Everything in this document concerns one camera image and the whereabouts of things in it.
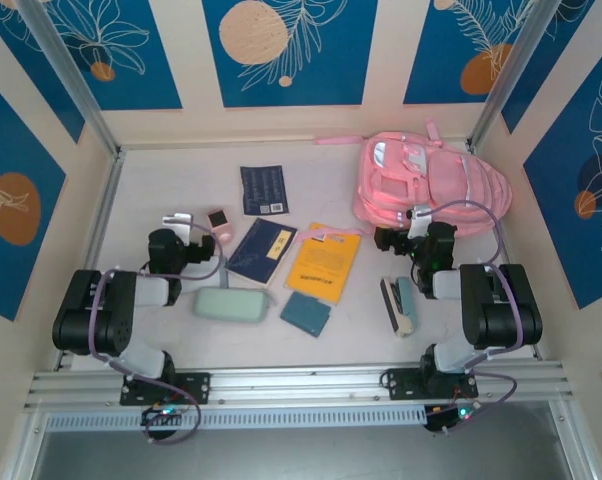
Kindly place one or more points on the teal wallet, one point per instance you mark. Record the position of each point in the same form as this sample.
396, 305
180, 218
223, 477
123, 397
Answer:
306, 315

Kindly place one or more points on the aluminium side rail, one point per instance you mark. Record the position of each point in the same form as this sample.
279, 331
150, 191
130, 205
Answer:
487, 190
103, 210

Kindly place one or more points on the aluminium frame leg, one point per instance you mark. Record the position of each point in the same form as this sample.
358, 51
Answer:
23, 450
576, 445

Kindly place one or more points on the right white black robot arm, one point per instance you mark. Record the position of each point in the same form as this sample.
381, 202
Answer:
446, 285

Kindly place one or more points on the left aluminium side rail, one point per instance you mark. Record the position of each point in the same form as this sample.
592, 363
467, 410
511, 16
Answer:
103, 210

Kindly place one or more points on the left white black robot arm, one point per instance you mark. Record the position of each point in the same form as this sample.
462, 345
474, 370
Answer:
148, 292

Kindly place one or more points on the pink backpack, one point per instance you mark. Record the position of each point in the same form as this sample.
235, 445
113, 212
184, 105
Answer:
431, 185

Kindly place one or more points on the dark blue labelled book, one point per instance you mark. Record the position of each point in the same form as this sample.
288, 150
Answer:
261, 252

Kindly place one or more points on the teal and beige stapler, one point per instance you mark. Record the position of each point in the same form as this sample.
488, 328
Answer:
400, 305

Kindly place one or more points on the yellow book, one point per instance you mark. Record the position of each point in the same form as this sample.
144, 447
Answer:
323, 265

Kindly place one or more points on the left circuit board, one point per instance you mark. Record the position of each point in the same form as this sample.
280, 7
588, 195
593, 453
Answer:
163, 415

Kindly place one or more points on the small pink device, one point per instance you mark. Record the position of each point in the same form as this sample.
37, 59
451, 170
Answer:
220, 222

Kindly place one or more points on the right aluminium corner post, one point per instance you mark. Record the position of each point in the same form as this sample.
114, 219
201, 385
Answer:
510, 65

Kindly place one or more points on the right circuit board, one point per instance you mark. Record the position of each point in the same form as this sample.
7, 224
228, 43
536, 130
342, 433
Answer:
451, 417

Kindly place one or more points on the mint green pencil case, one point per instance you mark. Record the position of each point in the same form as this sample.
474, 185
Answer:
231, 306

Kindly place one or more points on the circuit board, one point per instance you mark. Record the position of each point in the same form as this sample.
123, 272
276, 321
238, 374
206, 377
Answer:
163, 415
451, 417

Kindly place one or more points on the left aluminium corner post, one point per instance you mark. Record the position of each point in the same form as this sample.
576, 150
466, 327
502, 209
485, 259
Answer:
64, 65

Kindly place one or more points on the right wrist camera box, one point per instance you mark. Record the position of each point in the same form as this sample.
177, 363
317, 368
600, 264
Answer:
419, 220

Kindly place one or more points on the left aluminium frame leg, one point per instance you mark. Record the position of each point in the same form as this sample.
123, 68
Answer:
23, 450

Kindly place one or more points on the right aluminium frame leg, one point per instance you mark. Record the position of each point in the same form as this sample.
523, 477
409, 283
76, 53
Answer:
576, 445

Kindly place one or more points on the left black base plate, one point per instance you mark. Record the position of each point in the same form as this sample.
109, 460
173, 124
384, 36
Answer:
191, 387

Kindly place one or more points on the right aluminium side rail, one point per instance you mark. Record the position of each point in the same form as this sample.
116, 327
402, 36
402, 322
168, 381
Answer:
487, 190

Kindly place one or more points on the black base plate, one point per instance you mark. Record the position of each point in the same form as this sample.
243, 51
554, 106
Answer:
401, 384
191, 387

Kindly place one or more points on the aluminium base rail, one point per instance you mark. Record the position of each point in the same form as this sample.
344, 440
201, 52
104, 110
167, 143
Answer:
306, 380

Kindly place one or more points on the aluminium corner post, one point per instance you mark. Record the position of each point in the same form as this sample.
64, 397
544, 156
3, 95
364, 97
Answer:
510, 65
64, 65

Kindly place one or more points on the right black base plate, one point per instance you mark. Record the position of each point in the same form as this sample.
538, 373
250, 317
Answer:
401, 384

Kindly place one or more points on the dark blue barcode booklet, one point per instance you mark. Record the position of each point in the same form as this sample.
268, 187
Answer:
263, 190

